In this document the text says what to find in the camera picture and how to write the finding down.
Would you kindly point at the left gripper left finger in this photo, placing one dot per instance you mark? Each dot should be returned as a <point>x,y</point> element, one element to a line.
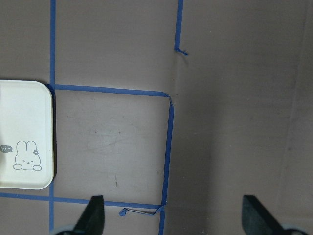
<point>92,220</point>

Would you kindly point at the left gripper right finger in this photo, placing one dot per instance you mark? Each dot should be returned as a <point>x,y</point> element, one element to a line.
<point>257,220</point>

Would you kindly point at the cream plastic tray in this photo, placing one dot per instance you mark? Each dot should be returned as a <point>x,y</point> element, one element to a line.
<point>26,135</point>

